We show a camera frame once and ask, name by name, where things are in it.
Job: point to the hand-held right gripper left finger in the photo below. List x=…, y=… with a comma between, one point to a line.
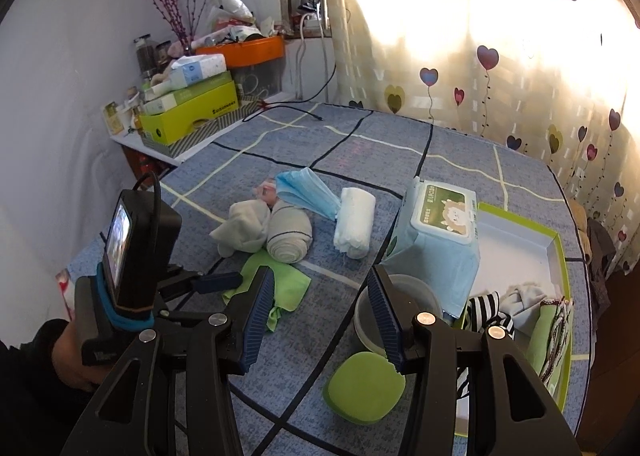
x=257, y=321

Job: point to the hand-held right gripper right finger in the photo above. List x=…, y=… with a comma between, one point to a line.
x=385, y=321

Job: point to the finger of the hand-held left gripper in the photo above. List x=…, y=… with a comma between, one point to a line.
x=220, y=282

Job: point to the light green cloth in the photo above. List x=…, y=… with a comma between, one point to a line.
x=280, y=281

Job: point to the grey white sock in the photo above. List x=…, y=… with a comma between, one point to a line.
x=245, y=228

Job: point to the black white striped cloth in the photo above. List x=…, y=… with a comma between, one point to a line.
x=487, y=311

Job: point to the white towel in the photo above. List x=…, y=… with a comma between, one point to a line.
x=355, y=221

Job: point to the blue face mask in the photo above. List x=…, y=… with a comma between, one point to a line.
x=305, y=191

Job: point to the lime green cardboard box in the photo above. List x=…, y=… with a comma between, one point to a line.
x=520, y=246

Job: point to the green towel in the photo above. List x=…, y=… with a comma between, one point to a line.
x=542, y=341

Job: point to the person's left forearm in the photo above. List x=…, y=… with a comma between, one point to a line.
x=25, y=386

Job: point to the person's left hand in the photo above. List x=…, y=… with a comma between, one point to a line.
x=70, y=361

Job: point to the clear plastic bowl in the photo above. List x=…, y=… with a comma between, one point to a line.
x=415, y=293

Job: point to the blue wet wipes pack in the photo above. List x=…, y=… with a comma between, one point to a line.
x=430, y=256

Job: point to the floral bed sheet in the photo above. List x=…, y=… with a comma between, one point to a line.
x=64, y=291

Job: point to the small pink cloth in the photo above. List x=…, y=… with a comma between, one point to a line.
x=265, y=192

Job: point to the white shelf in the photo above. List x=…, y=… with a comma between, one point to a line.
x=145, y=148

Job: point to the small yellow box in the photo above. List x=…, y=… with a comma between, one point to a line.
x=114, y=118

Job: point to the lime green shoe box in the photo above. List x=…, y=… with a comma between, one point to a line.
x=190, y=118

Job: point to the striped patterned box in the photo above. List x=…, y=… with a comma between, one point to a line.
x=220, y=126

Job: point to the pale green long box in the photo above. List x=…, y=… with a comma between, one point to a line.
x=185, y=93

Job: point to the blue checked tablecloth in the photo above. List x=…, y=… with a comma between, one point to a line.
x=350, y=146

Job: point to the blue white tissue pack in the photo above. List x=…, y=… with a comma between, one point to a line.
x=197, y=71

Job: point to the dark glass jar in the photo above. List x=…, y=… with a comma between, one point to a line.
x=146, y=56

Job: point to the clear plastic storage box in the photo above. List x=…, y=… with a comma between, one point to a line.
x=260, y=81

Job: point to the brown cloth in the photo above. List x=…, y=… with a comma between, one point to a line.
x=577, y=226

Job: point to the dark clothing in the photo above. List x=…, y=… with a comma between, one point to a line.
x=600, y=256

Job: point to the orange plastic basket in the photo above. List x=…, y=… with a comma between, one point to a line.
x=245, y=52

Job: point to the white plastic bag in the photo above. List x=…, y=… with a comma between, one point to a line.
x=230, y=6

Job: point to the heart print curtain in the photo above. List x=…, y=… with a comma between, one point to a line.
x=500, y=36

